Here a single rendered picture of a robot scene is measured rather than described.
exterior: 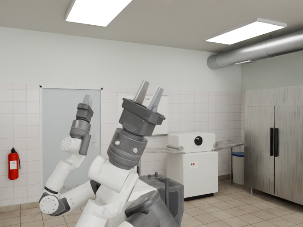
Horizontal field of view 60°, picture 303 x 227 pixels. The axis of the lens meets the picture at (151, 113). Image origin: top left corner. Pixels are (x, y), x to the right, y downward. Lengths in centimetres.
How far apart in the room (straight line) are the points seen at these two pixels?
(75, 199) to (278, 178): 427
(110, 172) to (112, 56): 460
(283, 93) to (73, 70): 368
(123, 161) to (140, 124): 10
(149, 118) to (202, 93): 550
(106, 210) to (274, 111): 457
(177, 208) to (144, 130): 50
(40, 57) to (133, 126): 436
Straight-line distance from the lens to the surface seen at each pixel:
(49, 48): 499
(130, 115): 65
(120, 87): 517
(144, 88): 67
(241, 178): 633
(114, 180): 68
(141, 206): 83
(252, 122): 539
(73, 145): 121
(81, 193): 124
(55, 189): 127
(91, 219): 69
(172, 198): 104
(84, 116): 126
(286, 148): 496
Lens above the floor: 167
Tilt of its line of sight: 1 degrees down
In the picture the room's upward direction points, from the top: straight up
